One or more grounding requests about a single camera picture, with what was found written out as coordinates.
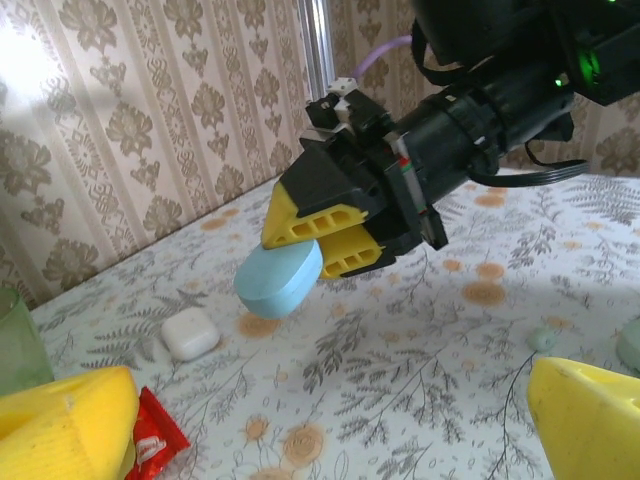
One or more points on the blue earbud charging case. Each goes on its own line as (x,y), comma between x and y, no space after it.
(272,290)

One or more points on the green plastic tumbler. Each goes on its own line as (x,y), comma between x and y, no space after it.
(20,350)

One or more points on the red snack packet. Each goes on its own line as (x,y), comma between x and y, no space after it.
(155,440)

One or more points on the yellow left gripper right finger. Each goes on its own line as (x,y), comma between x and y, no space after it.
(595,425)

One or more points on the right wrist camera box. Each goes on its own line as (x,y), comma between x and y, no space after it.
(344,111)

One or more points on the white earbud charging case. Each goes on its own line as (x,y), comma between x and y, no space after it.
(190,335)

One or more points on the small pale green bead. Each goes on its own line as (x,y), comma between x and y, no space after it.
(541,340)

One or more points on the aluminium frame post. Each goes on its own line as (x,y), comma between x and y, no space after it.
(316,45)

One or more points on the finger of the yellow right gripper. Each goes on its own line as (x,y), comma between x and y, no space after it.
(350,255)
(325,185)

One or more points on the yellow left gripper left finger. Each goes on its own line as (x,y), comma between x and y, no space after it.
(60,435)

